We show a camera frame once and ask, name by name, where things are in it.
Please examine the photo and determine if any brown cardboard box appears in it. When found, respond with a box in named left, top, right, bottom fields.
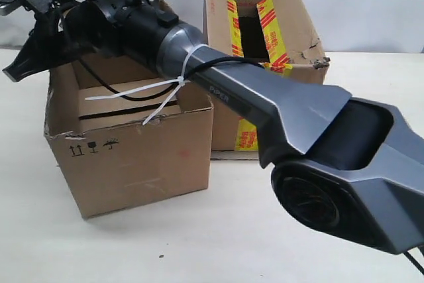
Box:
left=44, top=54, right=213, bottom=219

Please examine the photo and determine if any white zip tie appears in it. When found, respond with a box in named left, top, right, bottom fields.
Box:
left=85, top=44, right=209, bottom=125

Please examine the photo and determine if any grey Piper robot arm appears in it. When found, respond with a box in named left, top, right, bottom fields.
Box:
left=1, top=0, right=423, bottom=255

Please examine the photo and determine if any black cable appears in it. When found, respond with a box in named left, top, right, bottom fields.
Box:
left=52, top=0, right=266, bottom=102

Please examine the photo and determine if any cardboard box with yellow tape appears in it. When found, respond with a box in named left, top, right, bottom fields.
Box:
left=202, top=0, right=331, bottom=152

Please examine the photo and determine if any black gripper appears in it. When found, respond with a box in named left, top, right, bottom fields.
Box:
left=1, top=0, right=140, bottom=83

